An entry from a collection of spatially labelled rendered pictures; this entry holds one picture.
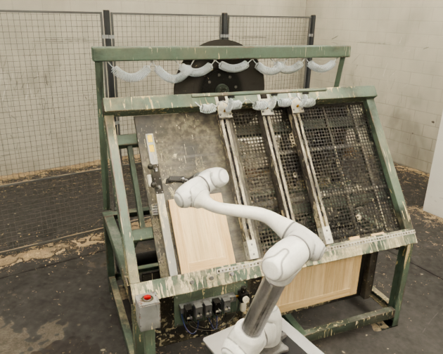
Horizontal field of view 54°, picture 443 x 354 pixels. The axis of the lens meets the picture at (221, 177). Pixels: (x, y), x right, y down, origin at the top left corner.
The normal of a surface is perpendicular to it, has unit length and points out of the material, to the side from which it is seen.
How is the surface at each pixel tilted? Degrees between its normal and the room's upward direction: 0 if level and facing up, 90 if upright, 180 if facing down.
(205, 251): 54
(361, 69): 90
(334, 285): 90
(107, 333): 0
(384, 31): 90
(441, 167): 90
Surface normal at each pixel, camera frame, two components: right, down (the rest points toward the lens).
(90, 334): 0.02, -0.94
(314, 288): 0.37, 0.33
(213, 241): 0.32, -0.28
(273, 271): -0.62, 0.21
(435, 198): -0.84, 0.18
